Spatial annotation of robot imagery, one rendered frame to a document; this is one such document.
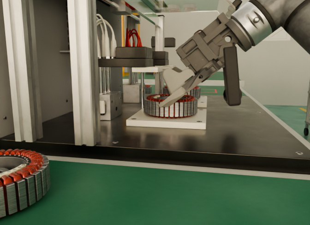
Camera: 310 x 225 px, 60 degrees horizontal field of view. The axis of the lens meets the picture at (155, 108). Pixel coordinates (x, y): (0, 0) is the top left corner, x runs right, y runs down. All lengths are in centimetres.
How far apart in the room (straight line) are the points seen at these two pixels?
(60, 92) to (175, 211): 44
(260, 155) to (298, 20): 25
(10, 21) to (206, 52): 32
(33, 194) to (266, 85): 583
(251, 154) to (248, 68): 557
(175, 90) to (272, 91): 559
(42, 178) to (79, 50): 19
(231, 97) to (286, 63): 555
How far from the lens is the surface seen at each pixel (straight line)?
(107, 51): 56
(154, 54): 78
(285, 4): 54
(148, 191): 31
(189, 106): 53
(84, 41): 39
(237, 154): 38
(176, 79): 50
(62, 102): 65
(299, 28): 52
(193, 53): 53
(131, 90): 80
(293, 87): 614
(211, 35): 54
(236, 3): 82
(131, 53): 55
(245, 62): 593
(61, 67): 65
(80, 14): 40
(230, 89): 54
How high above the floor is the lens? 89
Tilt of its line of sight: 10 degrees down
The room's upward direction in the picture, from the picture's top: straight up
